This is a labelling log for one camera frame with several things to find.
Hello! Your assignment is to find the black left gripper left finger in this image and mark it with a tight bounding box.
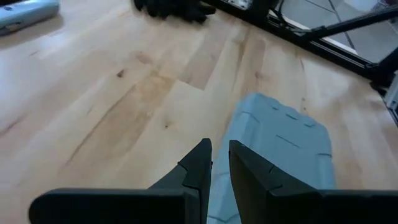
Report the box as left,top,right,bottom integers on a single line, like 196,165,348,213
29,138,213,224

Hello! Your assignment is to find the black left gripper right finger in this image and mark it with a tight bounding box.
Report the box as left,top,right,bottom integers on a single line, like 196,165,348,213
229,139,398,224

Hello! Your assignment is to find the grey plastic tool case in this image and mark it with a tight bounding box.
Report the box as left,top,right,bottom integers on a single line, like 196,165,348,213
207,92,337,224

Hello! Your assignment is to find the grey utility knife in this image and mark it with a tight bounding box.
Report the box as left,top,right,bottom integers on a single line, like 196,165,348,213
0,0,61,36

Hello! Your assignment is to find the black aluminium table frame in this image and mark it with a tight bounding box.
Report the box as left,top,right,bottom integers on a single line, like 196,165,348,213
201,0,398,125

